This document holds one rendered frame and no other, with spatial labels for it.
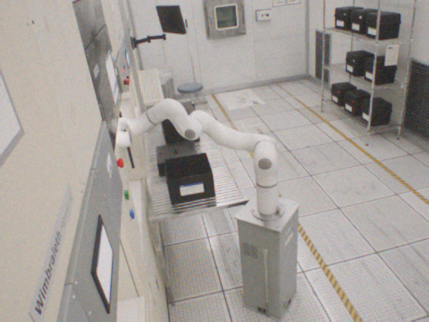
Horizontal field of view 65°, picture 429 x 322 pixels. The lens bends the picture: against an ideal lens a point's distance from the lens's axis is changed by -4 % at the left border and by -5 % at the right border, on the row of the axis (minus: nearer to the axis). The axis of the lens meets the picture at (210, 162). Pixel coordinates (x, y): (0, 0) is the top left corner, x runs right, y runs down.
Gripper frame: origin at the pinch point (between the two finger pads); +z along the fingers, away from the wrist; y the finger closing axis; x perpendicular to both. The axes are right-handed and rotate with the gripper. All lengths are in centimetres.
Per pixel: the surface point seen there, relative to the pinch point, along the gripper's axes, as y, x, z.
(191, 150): 43, -35, -66
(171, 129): 77, -31, -55
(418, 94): 133, -63, -328
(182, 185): -5, -33, -55
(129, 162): 15.0, -21.9, -25.3
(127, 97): 15.1, 18.6, -33.4
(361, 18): 192, 16, -287
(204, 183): -5, -35, -67
